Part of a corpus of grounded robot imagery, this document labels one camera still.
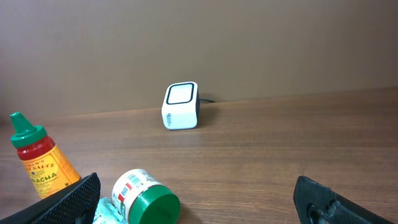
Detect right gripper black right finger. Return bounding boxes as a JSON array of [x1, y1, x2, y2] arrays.
[[293, 175, 392, 224]]

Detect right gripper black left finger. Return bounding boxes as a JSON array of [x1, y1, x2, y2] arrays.
[[1, 172, 101, 224]]

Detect teal wet wipes packet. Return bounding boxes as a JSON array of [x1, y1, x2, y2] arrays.
[[93, 197, 128, 224]]

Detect sriracha bottle with green cap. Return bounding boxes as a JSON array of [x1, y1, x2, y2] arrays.
[[10, 112, 81, 199]]

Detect green-lidded white spice jar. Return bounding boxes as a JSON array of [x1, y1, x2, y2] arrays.
[[111, 169, 181, 224]]

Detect white barcode scanner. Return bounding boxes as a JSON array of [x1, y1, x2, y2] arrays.
[[161, 82, 200, 130]]

